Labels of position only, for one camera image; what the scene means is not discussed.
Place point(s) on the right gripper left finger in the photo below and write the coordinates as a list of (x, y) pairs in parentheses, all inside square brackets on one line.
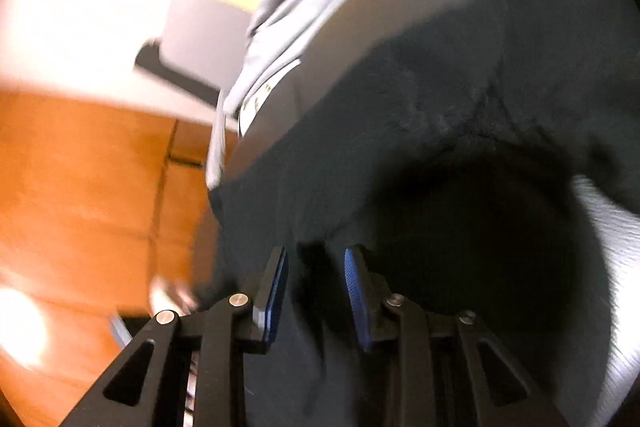
[(202, 353)]

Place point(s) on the wooden wardrobe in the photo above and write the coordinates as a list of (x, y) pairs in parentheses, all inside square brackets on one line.
[(98, 203)]

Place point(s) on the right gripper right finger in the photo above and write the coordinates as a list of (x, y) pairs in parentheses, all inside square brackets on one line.
[(439, 370)]

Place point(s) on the black knit sweater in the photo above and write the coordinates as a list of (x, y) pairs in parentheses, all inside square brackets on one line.
[(463, 154)]

